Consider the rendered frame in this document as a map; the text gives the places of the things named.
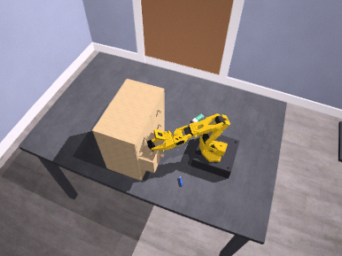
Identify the black nine-volt battery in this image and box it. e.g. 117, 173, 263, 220
147, 140, 155, 149

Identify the white eraser with green sleeve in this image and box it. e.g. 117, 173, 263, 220
192, 114, 204, 122

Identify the wooden chest of drawers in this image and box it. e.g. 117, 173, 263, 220
92, 79, 164, 181

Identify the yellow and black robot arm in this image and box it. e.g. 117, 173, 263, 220
173, 113, 230, 162

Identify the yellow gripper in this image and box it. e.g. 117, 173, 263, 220
152, 129, 175, 151

